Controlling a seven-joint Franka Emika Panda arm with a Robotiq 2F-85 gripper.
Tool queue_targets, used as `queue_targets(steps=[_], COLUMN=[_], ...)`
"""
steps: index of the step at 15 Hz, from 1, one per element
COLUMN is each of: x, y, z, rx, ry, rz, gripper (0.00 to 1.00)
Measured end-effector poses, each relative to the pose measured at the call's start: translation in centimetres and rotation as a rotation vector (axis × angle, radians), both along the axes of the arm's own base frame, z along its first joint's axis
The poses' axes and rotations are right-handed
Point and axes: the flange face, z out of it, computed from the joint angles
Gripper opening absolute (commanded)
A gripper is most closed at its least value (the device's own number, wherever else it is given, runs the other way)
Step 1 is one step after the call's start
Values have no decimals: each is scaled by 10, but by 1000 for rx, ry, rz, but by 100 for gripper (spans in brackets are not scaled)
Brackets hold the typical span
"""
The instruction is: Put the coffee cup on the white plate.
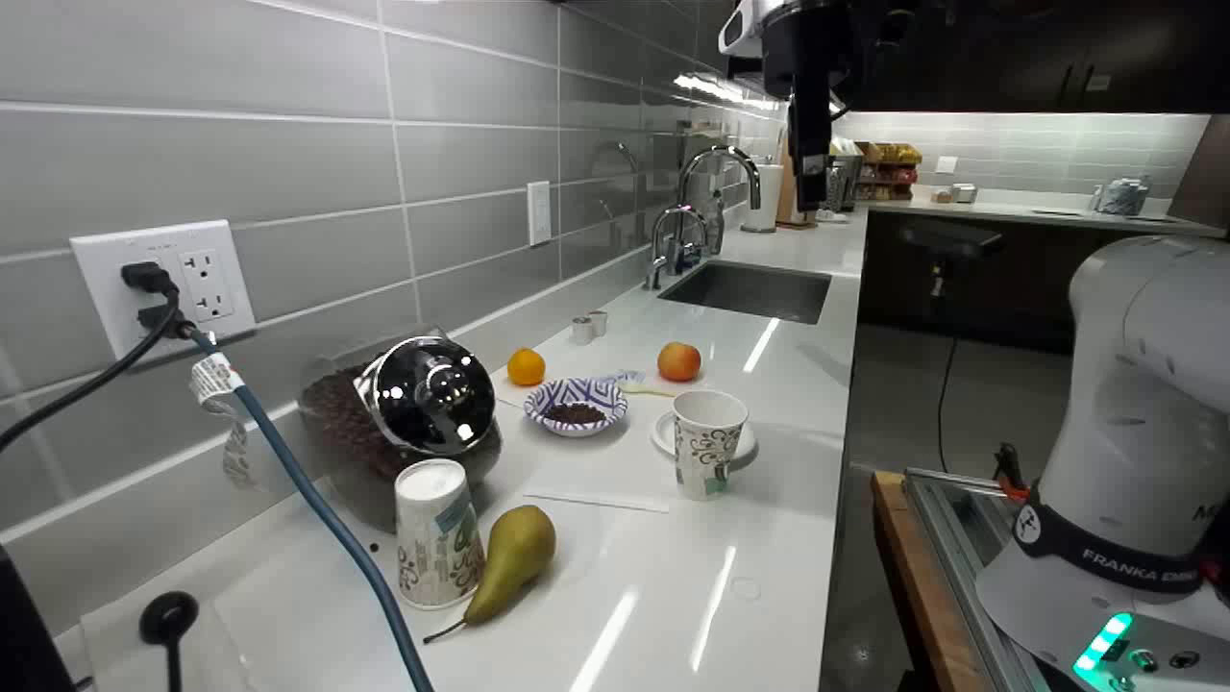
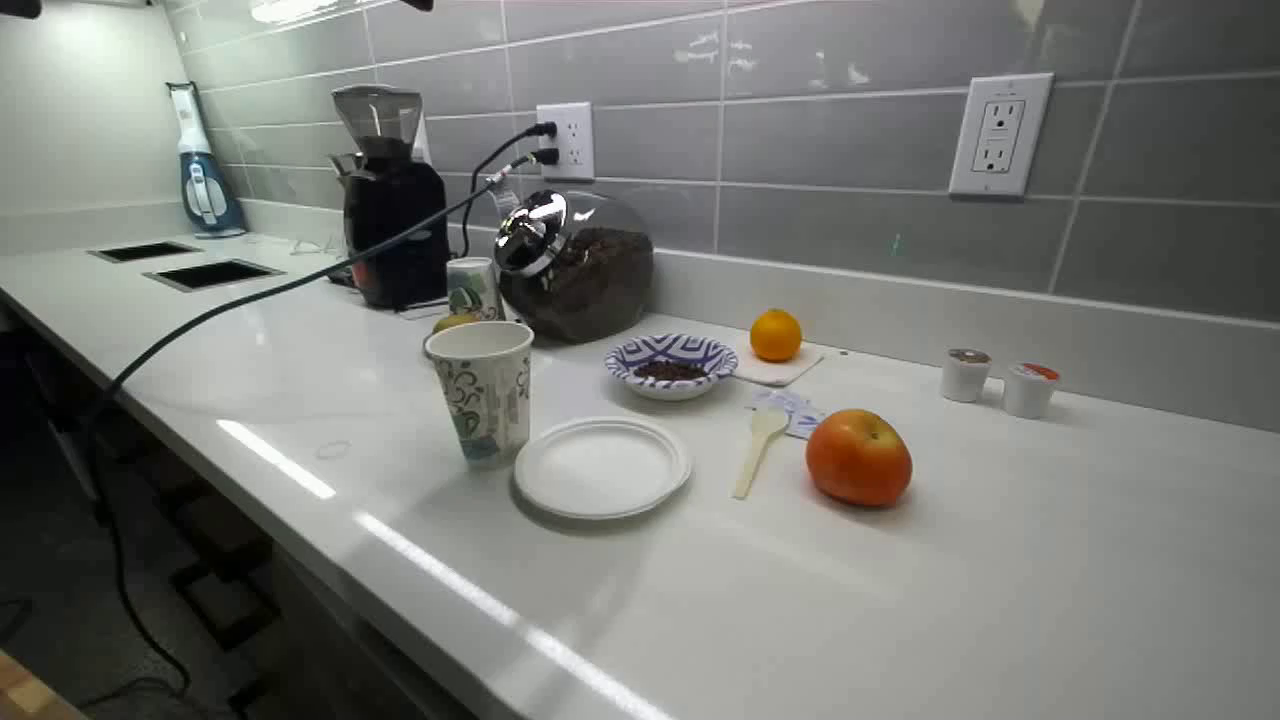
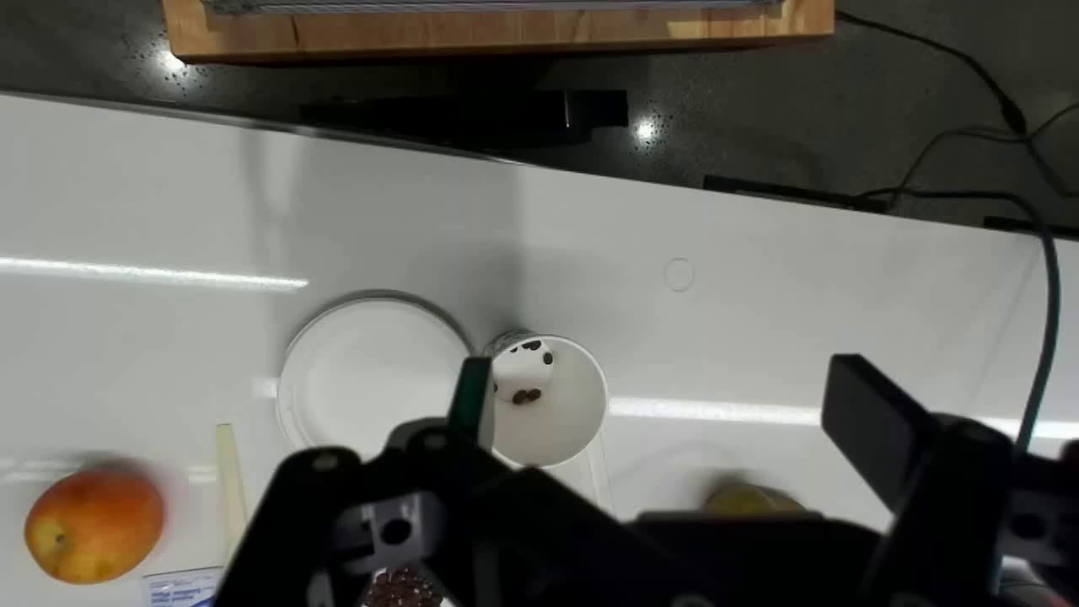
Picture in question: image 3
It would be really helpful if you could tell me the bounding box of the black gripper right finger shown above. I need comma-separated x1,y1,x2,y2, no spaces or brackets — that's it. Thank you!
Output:
819,353,1079,607

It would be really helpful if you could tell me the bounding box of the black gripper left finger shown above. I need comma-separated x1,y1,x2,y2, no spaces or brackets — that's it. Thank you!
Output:
213,415,511,607

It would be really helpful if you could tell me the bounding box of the white patterned paper coffee cup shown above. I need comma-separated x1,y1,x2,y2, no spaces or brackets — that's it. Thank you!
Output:
449,331,610,465

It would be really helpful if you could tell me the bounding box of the white round plate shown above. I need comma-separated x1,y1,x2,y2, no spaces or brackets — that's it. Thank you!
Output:
277,295,471,459

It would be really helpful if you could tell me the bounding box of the blue patterned bowl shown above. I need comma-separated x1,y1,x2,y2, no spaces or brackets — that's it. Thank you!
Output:
140,568,220,607

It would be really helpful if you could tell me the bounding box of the green pear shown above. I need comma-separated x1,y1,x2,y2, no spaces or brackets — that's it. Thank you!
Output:
705,480,799,516

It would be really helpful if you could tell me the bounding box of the red yellow apple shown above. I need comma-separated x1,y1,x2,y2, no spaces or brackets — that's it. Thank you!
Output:
22,465,168,583

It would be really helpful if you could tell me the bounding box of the wooden framed board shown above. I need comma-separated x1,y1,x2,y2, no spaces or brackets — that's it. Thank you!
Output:
161,0,837,64

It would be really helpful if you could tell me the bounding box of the teal cable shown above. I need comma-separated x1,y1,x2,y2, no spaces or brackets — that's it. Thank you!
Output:
862,182,1065,451

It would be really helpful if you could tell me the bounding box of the cream plastic spoon handle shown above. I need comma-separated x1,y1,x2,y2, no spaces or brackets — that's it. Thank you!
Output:
216,423,245,561

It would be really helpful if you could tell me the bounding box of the black cable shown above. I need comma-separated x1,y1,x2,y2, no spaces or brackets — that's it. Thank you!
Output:
837,12,1079,212

